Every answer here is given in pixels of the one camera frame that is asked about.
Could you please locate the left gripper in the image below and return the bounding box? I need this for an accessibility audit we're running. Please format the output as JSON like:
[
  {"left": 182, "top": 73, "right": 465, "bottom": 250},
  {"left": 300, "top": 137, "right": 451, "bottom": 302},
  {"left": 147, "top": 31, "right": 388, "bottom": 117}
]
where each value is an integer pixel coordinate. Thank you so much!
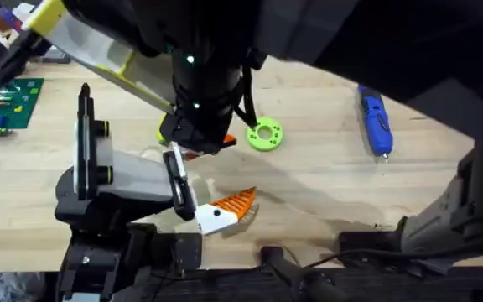
[{"left": 94, "top": 137, "right": 260, "bottom": 237}]

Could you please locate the orange ribbed wedge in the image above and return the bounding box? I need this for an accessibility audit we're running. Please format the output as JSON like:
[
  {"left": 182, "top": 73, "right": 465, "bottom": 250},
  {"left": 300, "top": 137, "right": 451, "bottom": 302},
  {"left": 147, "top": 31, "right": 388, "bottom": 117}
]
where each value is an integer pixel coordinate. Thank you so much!
[{"left": 182, "top": 133, "right": 238, "bottom": 163}]

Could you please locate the yellow toy vegetable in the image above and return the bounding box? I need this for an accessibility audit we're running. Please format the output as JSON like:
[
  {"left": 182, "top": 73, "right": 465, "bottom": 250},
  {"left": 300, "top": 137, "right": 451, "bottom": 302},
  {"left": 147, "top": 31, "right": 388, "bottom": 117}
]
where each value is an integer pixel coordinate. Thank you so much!
[{"left": 155, "top": 115, "right": 169, "bottom": 147}]

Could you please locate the blue electric screwdriver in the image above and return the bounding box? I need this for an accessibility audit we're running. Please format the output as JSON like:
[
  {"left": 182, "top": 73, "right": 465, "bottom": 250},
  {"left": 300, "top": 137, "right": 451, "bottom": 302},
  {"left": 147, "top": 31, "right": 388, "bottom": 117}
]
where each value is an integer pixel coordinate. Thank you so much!
[{"left": 356, "top": 83, "right": 395, "bottom": 164}]

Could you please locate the green disc with holes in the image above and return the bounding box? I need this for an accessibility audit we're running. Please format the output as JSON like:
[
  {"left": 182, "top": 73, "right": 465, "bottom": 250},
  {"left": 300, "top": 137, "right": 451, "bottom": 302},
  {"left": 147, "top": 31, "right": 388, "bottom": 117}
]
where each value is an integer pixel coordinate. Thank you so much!
[{"left": 245, "top": 116, "right": 285, "bottom": 153}]

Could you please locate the left wrist upright black plate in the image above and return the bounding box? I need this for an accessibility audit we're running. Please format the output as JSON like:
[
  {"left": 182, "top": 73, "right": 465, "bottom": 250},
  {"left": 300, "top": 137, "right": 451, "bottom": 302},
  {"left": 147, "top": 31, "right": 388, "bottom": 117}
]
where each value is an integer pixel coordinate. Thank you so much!
[{"left": 73, "top": 82, "right": 97, "bottom": 201}]

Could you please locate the green board with toy blocks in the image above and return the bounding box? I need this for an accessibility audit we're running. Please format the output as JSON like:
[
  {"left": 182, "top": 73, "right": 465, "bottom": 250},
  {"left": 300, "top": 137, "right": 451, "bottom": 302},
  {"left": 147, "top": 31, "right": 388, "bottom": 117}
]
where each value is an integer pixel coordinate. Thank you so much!
[{"left": 0, "top": 77, "right": 45, "bottom": 138}]

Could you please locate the plastic bag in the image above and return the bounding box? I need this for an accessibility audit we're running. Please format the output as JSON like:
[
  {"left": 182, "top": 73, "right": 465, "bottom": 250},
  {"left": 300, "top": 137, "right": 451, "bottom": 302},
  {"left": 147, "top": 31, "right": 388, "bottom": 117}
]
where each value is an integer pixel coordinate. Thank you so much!
[{"left": 0, "top": 272, "right": 46, "bottom": 302}]

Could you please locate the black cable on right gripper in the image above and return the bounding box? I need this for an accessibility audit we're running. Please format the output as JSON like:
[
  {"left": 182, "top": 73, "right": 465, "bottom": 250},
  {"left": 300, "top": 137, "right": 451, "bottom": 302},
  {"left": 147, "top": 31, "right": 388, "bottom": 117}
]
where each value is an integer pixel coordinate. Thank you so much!
[{"left": 232, "top": 62, "right": 261, "bottom": 129}]

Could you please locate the black cable along rail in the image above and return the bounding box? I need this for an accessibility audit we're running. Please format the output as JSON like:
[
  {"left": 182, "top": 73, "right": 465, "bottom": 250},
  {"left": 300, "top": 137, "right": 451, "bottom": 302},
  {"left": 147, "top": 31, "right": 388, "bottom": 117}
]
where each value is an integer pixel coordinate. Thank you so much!
[{"left": 303, "top": 232, "right": 483, "bottom": 270}]

